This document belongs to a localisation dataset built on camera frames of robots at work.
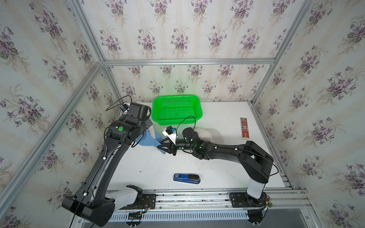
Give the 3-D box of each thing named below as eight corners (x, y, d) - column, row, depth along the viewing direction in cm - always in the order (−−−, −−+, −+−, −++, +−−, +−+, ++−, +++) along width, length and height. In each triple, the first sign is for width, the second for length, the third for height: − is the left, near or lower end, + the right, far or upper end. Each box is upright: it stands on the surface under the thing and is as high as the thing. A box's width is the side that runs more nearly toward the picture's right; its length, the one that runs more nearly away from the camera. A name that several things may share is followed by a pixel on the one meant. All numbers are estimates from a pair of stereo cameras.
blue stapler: (173, 181, 82) (173, 178, 78) (174, 174, 84) (174, 171, 80) (199, 184, 81) (200, 181, 77) (199, 177, 84) (200, 174, 79)
